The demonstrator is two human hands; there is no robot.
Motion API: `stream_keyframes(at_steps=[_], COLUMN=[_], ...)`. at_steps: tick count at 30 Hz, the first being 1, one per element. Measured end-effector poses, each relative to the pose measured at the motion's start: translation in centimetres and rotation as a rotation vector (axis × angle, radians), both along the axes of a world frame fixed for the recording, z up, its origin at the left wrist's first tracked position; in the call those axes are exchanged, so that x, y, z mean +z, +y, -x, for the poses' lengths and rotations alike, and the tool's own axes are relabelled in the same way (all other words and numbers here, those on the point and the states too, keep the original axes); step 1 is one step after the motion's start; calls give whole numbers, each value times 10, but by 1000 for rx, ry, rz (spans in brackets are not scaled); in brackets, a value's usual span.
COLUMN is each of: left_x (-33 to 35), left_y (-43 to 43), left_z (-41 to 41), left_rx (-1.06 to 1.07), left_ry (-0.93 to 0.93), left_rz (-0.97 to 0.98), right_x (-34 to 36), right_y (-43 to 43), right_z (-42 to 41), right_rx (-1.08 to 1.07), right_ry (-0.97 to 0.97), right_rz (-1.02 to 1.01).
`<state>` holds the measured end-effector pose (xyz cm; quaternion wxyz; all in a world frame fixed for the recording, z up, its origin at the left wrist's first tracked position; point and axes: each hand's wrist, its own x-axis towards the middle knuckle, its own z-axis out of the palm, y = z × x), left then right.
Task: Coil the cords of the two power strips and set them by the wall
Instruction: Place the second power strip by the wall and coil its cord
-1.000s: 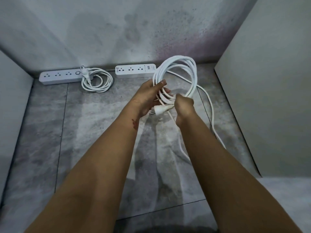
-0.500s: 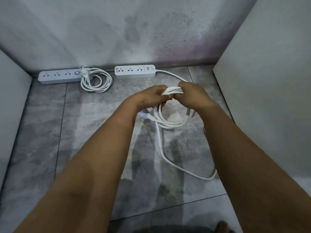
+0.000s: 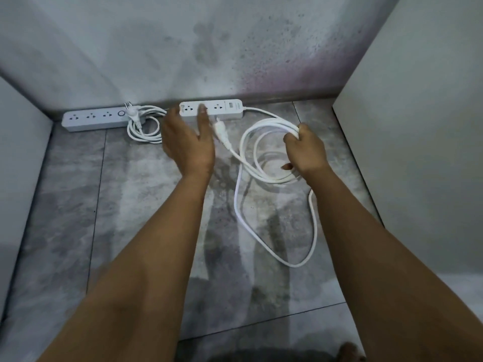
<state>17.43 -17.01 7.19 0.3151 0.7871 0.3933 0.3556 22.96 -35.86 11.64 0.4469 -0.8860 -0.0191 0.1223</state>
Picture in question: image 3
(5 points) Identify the long white power cable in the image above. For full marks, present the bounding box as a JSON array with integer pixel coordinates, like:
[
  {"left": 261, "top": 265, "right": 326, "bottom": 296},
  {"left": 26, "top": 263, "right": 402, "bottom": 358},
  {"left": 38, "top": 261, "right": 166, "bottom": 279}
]
[{"left": 226, "top": 106, "right": 318, "bottom": 268}]

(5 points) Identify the dark garment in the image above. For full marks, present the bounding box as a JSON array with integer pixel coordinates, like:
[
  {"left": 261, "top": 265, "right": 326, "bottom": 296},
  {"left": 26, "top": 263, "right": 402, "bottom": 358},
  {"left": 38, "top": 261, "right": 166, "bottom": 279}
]
[{"left": 223, "top": 347, "right": 340, "bottom": 362}]

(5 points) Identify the person's left hand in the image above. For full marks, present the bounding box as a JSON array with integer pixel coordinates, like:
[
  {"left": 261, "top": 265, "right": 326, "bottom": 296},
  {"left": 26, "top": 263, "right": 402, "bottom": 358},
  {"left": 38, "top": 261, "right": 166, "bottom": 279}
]
[{"left": 161, "top": 103, "right": 216, "bottom": 182}]

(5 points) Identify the person's right forearm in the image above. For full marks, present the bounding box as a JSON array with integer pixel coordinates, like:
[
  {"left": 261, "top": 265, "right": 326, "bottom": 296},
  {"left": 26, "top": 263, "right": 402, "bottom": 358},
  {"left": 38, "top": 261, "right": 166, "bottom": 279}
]
[{"left": 302, "top": 165, "right": 483, "bottom": 362}]

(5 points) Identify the white plug with metal pins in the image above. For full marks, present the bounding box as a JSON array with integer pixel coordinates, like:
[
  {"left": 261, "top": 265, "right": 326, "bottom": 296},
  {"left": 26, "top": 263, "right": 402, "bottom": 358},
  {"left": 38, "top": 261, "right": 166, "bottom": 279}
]
[{"left": 124, "top": 101, "right": 142, "bottom": 129}]

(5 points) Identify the slim white plug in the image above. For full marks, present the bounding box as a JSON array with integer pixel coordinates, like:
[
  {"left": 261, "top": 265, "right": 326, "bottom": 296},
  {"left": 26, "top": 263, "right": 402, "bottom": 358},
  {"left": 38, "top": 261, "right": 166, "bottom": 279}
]
[{"left": 213, "top": 117, "right": 232, "bottom": 151}]

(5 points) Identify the white power strip round button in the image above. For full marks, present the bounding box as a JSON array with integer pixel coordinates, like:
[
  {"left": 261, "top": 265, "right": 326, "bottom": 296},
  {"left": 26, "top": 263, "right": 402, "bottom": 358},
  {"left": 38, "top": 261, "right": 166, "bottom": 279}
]
[{"left": 61, "top": 106, "right": 131, "bottom": 132}]

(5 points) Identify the white cabinet panel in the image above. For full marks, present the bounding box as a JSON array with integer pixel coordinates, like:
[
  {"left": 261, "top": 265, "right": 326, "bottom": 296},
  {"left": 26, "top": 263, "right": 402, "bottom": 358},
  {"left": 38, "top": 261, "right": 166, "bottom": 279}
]
[
  {"left": 332, "top": 0, "right": 483, "bottom": 277},
  {"left": 0, "top": 76, "right": 54, "bottom": 321}
]

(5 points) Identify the person's left forearm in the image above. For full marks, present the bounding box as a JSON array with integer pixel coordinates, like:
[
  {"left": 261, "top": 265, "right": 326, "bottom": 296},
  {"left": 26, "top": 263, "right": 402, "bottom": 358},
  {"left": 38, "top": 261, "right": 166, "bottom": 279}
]
[{"left": 37, "top": 172, "right": 213, "bottom": 362}]

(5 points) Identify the white power strip with ports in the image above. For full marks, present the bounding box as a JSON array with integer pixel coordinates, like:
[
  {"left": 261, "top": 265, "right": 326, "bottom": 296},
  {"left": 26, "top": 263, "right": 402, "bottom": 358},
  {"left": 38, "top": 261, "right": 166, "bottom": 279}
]
[{"left": 178, "top": 99, "right": 244, "bottom": 120}]

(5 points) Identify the short coiled white cable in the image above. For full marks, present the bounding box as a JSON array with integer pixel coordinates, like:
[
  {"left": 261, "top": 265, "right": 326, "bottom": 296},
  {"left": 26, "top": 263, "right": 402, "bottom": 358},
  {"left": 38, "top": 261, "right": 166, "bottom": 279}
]
[{"left": 126, "top": 105, "right": 168, "bottom": 145}]

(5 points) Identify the person's right hand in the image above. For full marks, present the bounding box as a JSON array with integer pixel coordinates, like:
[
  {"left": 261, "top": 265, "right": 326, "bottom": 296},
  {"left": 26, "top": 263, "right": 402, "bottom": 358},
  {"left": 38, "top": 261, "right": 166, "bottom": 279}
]
[{"left": 281, "top": 123, "right": 330, "bottom": 180}]

